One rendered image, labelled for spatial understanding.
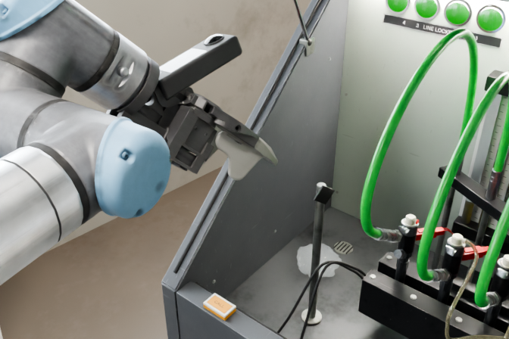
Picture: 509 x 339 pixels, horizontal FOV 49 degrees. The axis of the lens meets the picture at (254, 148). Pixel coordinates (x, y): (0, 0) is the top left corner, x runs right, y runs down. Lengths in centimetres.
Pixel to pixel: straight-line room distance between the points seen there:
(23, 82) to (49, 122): 7
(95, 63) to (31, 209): 21
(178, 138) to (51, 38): 17
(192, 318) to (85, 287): 147
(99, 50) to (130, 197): 18
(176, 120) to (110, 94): 9
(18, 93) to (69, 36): 7
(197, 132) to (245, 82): 239
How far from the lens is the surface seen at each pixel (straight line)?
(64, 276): 257
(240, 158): 67
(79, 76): 57
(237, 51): 66
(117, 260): 259
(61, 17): 56
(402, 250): 99
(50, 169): 42
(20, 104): 51
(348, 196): 140
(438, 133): 121
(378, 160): 74
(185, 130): 63
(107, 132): 44
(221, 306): 100
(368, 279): 104
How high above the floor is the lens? 169
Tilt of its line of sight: 31 degrees down
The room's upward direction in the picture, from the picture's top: straight up
